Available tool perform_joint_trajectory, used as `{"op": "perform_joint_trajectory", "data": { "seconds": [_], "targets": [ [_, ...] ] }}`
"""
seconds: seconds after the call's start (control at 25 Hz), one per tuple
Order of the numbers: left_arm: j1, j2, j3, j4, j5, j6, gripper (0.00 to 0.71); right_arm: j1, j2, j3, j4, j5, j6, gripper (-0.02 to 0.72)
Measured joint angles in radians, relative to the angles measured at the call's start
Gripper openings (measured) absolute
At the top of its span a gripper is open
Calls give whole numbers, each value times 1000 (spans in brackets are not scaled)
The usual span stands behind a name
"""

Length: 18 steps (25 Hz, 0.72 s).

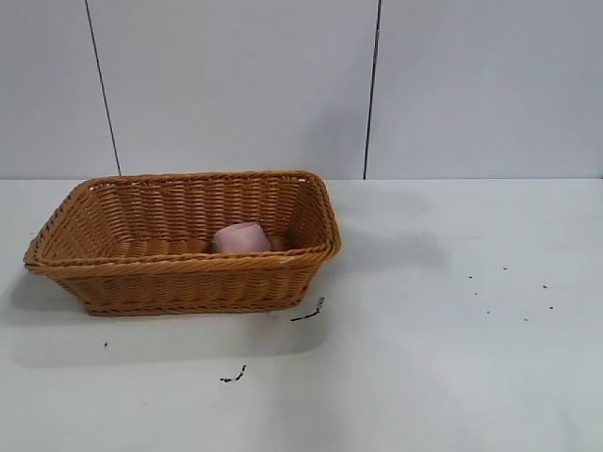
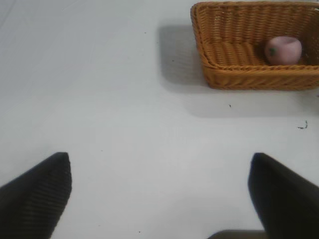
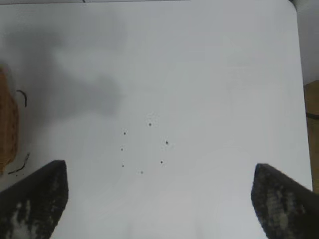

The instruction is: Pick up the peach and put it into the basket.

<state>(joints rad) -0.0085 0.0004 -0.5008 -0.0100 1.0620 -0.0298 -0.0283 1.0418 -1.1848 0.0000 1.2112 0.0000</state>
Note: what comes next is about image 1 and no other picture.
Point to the pink toy peach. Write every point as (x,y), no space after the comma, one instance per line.
(241,238)

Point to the brown woven wicker basket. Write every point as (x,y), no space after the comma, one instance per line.
(179,282)

